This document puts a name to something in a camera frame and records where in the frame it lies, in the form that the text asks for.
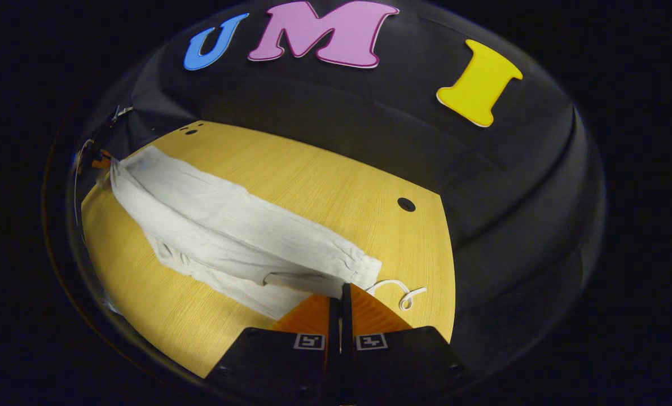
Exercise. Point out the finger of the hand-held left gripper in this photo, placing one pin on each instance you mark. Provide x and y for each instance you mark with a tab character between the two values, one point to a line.
101	160

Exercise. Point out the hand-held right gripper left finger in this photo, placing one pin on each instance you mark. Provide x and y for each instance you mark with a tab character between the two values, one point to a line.
279	361

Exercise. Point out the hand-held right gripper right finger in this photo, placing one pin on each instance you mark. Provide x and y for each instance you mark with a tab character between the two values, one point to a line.
403	358

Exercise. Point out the white jeans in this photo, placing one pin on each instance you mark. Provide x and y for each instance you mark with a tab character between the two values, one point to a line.
228	220

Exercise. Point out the black backdrop cloth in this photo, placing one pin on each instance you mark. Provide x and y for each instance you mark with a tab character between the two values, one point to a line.
369	129

